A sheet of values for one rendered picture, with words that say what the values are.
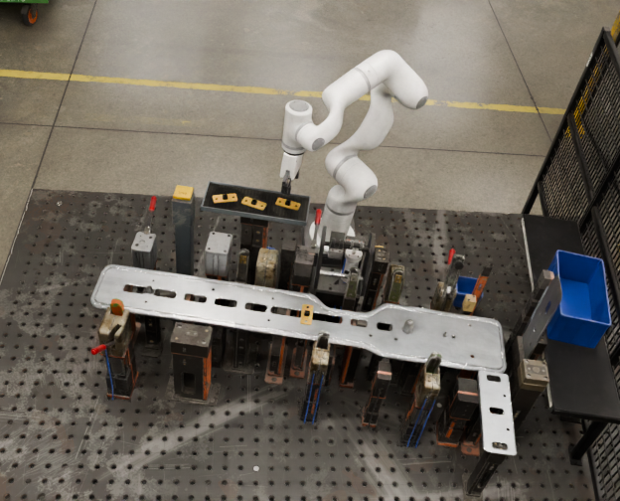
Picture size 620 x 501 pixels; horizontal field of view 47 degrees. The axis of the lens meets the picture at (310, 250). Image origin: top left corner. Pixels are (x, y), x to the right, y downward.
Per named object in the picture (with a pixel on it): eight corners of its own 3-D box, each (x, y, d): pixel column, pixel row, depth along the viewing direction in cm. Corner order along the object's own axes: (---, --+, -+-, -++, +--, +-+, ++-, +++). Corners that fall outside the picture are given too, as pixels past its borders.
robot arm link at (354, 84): (386, 107, 229) (311, 160, 224) (355, 83, 238) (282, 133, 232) (383, 87, 222) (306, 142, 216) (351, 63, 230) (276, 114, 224)
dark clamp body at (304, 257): (279, 334, 269) (288, 265, 241) (283, 307, 278) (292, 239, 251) (307, 338, 269) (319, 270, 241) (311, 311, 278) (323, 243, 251)
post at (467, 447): (461, 453, 242) (485, 408, 221) (459, 424, 250) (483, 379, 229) (479, 456, 242) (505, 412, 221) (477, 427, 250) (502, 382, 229)
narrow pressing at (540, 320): (524, 364, 234) (561, 296, 209) (520, 336, 242) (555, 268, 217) (526, 364, 234) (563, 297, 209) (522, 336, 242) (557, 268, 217)
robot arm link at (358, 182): (343, 189, 288) (355, 145, 270) (372, 219, 280) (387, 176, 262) (319, 200, 282) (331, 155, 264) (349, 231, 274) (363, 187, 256)
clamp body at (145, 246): (132, 316, 267) (125, 250, 241) (140, 294, 275) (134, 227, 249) (158, 320, 267) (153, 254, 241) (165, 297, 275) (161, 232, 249)
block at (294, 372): (289, 376, 256) (296, 327, 235) (293, 347, 265) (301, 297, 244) (303, 379, 256) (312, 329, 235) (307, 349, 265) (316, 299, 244)
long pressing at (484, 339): (84, 312, 230) (83, 309, 229) (105, 262, 246) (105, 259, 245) (507, 376, 231) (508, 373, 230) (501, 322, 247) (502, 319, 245)
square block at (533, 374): (491, 435, 248) (525, 378, 222) (490, 416, 254) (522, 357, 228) (514, 439, 248) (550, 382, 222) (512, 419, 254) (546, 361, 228)
